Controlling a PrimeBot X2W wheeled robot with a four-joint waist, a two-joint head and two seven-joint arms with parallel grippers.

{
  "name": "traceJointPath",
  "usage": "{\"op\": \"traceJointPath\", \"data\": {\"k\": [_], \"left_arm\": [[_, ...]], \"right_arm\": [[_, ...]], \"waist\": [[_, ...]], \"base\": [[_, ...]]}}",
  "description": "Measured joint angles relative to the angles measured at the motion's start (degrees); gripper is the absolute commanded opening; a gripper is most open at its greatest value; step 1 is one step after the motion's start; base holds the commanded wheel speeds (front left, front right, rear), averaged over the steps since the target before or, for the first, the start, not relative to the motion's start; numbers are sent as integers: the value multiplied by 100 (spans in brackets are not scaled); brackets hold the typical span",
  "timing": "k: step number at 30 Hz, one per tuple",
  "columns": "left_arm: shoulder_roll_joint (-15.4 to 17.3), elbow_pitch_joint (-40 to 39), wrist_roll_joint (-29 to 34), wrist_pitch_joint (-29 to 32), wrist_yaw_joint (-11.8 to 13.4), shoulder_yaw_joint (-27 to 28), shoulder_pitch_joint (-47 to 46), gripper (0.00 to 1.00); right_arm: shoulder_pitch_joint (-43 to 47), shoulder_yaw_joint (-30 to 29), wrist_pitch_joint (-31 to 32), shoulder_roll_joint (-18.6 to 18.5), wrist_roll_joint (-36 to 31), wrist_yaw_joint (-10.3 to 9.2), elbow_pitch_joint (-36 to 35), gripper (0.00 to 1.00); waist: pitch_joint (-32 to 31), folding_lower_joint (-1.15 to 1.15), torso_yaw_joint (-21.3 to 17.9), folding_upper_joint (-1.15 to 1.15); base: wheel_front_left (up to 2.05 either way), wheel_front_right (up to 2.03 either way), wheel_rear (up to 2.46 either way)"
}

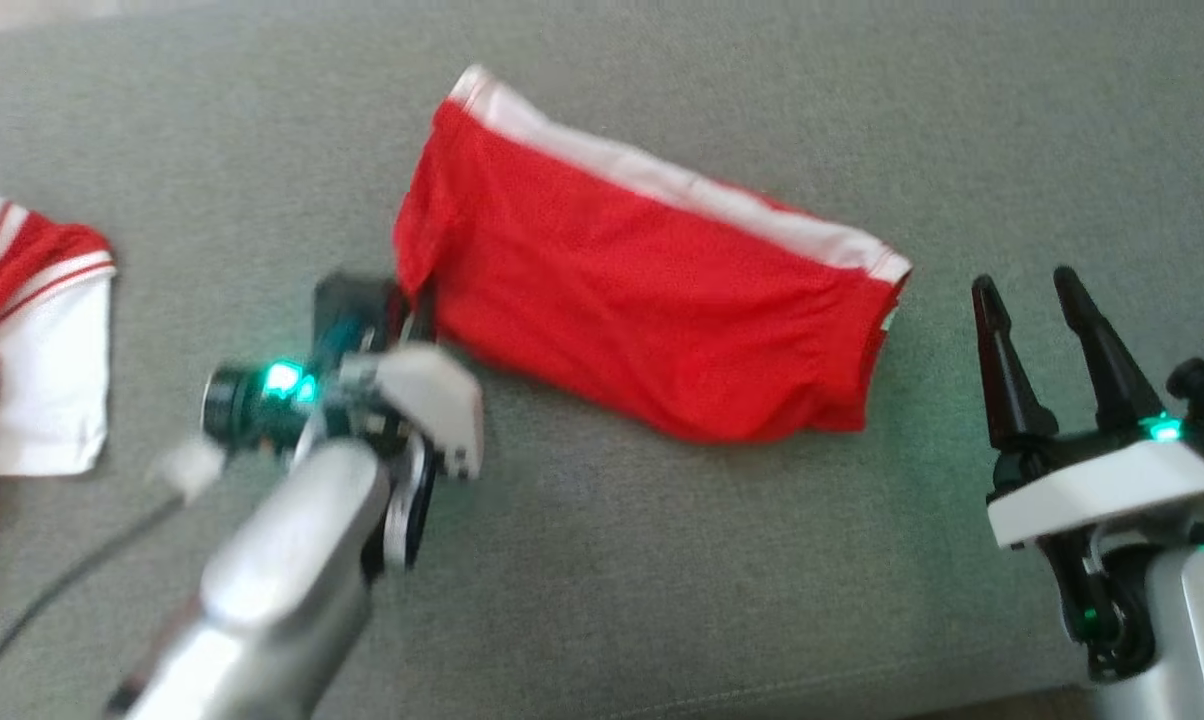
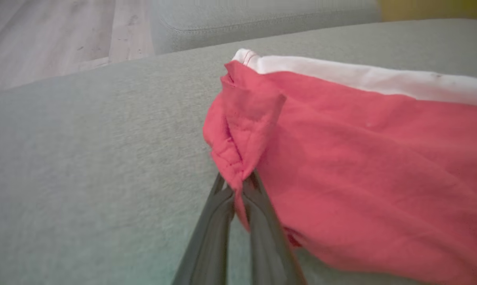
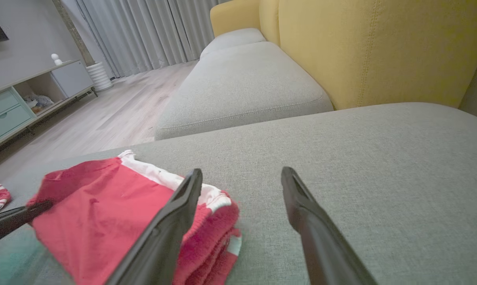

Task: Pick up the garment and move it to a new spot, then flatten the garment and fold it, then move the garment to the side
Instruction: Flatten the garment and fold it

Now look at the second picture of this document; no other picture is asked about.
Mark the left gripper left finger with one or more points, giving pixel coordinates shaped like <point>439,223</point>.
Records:
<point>210,241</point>

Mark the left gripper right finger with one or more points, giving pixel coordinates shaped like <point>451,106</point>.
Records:
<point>266,249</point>

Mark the red and white basketball jersey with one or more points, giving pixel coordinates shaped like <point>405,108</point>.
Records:
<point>361,166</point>

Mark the grey fabric sofa seat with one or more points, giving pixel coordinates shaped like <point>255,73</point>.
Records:
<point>84,166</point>

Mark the grey sofa backrest cushion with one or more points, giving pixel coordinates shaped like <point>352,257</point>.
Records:
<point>262,19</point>

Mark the yellow cushion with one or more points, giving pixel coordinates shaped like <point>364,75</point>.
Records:
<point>432,8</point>

